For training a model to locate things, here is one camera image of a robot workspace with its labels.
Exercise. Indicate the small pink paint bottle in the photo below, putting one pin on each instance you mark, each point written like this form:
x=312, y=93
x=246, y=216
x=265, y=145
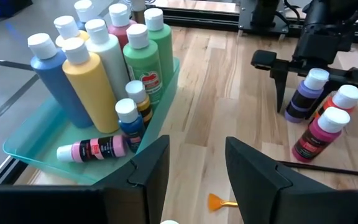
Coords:
x=104, y=147

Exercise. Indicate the large yellow paint bottle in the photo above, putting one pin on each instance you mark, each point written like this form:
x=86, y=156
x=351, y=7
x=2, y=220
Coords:
x=89, y=90
x=67, y=28

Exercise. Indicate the small purple paint bottle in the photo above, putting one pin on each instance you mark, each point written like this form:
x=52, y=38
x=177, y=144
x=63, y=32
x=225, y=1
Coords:
x=306, y=96

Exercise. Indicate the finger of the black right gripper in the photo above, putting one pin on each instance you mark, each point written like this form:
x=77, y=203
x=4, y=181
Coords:
x=280, y=90
x=326, y=96

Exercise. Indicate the green translucent plastic tray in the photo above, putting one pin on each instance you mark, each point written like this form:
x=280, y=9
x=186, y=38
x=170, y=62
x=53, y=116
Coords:
x=42, y=143

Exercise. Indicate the large green paint bottle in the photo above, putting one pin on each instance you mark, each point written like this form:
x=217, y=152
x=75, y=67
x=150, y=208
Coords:
x=143, y=62
x=163, y=43

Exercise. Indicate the small gold paint bottle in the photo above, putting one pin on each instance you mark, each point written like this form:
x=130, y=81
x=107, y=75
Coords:
x=138, y=93

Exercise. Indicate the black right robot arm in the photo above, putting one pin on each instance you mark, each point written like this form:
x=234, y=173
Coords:
x=266, y=12

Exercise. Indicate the dark thin paintbrush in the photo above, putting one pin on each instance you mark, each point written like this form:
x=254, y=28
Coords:
x=322, y=168

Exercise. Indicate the large pinkish red paint bottle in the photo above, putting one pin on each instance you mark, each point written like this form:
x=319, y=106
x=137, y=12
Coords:
x=120, y=18

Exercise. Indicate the large blue paint bottle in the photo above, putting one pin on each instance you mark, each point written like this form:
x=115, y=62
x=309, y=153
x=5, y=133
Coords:
x=57, y=84

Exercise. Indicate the orange fan paintbrush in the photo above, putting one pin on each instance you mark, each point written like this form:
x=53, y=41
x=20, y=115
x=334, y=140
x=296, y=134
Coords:
x=216, y=202

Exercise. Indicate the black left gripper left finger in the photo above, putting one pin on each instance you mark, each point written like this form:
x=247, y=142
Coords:
x=135, y=193

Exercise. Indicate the large white paint bottle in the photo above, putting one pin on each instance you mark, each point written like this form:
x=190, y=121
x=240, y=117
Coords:
x=110, y=62

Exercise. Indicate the small navy blue paint bottle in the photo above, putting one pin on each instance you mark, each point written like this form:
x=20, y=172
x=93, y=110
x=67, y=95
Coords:
x=129, y=121

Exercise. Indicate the small scarlet paint bottle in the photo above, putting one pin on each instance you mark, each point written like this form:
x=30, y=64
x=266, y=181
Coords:
x=346, y=98

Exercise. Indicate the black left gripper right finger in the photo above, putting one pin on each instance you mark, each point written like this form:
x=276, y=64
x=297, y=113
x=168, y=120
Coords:
x=259, y=193

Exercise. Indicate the black box with blue light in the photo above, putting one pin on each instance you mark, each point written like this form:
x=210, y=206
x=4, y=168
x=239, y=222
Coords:
x=8, y=6

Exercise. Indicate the small magenta paint bottle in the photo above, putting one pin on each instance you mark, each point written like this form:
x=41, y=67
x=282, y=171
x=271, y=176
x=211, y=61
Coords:
x=319, y=137

